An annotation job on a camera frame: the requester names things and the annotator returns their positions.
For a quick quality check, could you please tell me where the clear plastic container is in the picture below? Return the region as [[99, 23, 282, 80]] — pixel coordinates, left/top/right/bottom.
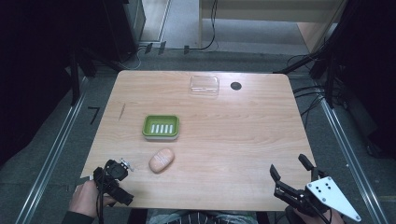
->
[[190, 75, 220, 96]]

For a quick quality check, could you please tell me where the bundle of black cables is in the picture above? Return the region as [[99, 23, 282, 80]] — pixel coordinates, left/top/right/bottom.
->
[[286, 54, 331, 129]]

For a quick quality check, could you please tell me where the person's left hand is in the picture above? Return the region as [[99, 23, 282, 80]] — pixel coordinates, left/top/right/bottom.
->
[[68, 179, 117, 219]]

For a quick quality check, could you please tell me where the aluminium floor rail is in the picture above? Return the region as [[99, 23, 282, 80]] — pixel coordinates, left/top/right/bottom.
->
[[319, 98, 390, 224], [14, 77, 89, 224]]

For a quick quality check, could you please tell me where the person's striped clothing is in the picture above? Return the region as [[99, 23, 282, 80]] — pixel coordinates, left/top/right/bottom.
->
[[145, 209, 260, 224]]

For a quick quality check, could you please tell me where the green soap dish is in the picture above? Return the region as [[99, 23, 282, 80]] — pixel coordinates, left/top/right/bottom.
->
[[142, 114, 181, 140]]

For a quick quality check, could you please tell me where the light wooden furniture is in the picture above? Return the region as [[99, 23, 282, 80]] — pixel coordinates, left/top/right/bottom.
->
[[198, 0, 347, 53]]

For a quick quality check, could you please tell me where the person's dark sleeve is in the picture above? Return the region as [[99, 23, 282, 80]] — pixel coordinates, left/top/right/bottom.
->
[[61, 210, 95, 224]]

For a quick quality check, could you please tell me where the black metal stand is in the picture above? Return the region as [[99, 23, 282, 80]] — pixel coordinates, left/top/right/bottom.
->
[[68, 46, 97, 106], [273, 18, 347, 109]]

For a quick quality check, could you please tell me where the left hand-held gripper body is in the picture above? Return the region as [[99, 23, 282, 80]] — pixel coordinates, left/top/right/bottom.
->
[[92, 157, 135, 207]]

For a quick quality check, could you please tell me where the dark computer tower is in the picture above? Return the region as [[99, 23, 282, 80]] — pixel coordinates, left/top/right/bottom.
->
[[102, 0, 147, 63]]

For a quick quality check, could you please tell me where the black hanging cable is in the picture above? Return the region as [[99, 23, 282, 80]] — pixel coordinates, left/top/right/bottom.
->
[[183, 0, 219, 56]]

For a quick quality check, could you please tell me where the person's right hand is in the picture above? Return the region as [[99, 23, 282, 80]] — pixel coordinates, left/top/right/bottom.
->
[[292, 207, 347, 224]]

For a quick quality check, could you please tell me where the white cable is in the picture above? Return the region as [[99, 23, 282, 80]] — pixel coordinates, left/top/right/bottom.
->
[[119, 46, 148, 71]]

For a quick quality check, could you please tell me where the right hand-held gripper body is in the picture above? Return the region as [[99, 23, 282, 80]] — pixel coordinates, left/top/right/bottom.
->
[[273, 171, 362, 223]]

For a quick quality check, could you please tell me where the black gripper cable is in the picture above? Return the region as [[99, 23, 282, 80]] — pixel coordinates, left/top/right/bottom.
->
[[95, 161, 109, 224]]

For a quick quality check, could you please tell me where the bread roll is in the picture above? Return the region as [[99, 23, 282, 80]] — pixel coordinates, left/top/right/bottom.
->
[[148, 147, 176, 175]]

